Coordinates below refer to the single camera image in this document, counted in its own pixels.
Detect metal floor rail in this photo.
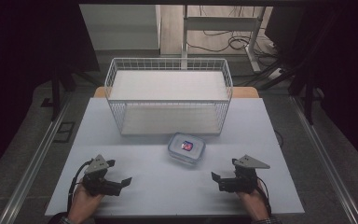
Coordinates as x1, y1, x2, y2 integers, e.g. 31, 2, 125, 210
0, 92, 73, 224
288, 94, 358, 224

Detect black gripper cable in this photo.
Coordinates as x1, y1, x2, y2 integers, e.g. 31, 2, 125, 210
255, 175, 273, 217
66, 159, 93, 214

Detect white cabinet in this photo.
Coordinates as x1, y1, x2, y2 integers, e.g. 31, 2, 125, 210
79, 4, 162, 51

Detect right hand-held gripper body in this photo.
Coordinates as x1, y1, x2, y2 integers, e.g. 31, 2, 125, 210
218, 154, 271, 194

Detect person's right hand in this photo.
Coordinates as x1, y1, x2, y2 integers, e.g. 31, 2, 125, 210
235, 182, 270, 221

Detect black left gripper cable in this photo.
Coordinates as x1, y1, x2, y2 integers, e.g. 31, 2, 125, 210
66, 159, 93, 214

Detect person's left hand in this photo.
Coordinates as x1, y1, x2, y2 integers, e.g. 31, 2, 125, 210
67, 182, 105, 224

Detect wooden board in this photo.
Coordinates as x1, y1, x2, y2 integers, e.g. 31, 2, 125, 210
93, 86, 260, 100

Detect clear plastic food container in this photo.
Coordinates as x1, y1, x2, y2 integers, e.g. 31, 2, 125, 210
167, 132, 207, 165

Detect white wire basket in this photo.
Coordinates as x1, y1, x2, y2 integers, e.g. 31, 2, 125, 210
103, 57, 234, 137

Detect white metal desk frame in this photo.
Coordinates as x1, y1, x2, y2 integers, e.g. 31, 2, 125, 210
181, 4, 268, 75

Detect black floor cables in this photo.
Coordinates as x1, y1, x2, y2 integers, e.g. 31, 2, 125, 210
186, 5, 282, 67

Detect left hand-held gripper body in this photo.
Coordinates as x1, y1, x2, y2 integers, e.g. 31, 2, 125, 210
82, 154, 123, 197

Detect white power strip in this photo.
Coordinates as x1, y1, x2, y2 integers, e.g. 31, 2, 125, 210
268, 67, 283, 80

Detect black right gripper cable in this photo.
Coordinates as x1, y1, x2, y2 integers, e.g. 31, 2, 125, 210
255, 175, 273, 217

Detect black metal stand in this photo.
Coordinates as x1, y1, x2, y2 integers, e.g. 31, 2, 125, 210
49, 62, 105, 122
255, 59, 316, 126

